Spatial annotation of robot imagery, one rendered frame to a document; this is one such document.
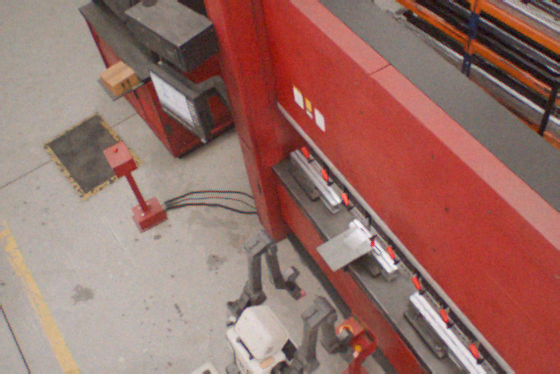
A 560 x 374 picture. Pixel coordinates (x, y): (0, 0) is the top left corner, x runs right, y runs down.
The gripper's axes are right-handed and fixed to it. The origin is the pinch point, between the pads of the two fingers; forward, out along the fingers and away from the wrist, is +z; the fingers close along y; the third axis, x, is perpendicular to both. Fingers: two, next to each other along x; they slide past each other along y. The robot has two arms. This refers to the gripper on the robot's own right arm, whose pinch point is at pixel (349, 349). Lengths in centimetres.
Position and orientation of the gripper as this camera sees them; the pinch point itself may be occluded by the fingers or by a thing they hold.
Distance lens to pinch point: 309.3
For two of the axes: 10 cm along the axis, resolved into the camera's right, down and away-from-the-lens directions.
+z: 4.7, 3.1, 8.3
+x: -6.7, 7.3, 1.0
